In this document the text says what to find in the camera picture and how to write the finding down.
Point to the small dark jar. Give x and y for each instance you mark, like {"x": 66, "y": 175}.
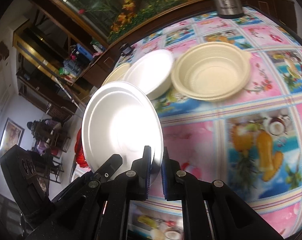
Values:
{"x": 126, "y": 50}

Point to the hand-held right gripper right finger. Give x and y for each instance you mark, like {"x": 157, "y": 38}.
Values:
{"x": 165, "y": 180}

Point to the dark wooden wall cabinet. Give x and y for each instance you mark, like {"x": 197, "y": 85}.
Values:
{"x": 98, "y": 66}

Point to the framed wall picture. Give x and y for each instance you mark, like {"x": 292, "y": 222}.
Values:
{"x": 11, "y": 137}

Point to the beige plastic bowl with tab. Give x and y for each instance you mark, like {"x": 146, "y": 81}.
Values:
{"x": 210, "y": 77}

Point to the white foam bowl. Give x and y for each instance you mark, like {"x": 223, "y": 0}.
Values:
{"x": 153, "y": 72}

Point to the beige plastic plate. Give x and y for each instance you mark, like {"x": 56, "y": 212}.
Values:
{"x": 114, "y": 75}

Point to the flower wall poster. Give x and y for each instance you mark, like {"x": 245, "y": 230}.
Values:
{"x": 141, "y": 2}

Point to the wooden stool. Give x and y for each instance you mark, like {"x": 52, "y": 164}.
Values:
{"x": 53, "y": 167}

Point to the printed fruit tablecloth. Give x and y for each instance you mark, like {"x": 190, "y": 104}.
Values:
{"x": 215, "y": 115}

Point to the large red glass plate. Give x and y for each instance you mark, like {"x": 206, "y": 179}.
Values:
{"x": 79, "y": 152}

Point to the blue box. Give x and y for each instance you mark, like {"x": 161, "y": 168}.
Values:
{"x": 83, "y": 50}

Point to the green packet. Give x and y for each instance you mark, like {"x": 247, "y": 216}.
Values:
{"x": 62, "y": 71}

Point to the wooden chair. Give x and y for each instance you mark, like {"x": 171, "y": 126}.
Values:
{"x": 58, "y": 140}

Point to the white foam plate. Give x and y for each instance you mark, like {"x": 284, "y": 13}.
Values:
{"x": 121, "y": 120}

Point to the blue water jug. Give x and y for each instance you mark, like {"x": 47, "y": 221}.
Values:
{"x": 72, "y": 67}

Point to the pink cloth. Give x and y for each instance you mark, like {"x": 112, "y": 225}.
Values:
{"x": 97, "y": 54}

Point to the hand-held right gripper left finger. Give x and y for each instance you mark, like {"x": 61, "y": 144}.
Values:
{"x": 147, "y": 177}

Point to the white spray bottle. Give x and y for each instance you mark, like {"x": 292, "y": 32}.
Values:
{"x": 96, "y": 45}

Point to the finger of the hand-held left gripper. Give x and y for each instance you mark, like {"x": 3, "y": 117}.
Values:
{"x": 111, "y": 163}

